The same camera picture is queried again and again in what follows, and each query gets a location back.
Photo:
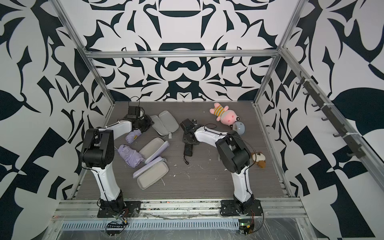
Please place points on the lavender open umbrella case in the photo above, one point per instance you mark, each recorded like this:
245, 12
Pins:
151, 173

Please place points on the black wall hook rail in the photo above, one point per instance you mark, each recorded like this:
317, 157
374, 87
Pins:
331, 115

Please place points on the aluminium cage frame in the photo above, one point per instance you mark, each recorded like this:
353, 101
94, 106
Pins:
371, 161

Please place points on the white perforated cable tray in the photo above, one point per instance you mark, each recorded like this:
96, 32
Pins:
204, 224

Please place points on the brown white plush dog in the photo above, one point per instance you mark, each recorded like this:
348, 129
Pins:
258, 159

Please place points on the pink plush pig toy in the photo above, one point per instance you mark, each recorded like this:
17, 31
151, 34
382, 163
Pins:
224, 115

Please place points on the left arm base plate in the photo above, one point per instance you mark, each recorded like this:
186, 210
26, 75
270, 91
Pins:
131, 209

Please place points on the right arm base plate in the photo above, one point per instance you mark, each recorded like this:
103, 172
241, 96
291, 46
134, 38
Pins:
237, 208

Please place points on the lavender folded umbrella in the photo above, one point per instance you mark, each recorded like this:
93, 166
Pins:
132, 136
130, 156

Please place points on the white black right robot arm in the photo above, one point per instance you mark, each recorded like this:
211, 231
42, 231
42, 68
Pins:
236, 157

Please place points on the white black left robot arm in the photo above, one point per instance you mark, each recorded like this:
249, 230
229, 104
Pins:
98, 153

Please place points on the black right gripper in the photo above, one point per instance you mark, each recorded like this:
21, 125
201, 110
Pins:
185, 139

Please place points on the blue round alarm clock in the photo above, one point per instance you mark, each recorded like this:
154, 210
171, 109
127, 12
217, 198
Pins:
239, 127

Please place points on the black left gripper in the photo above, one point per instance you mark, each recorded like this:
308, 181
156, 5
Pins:
150, 121

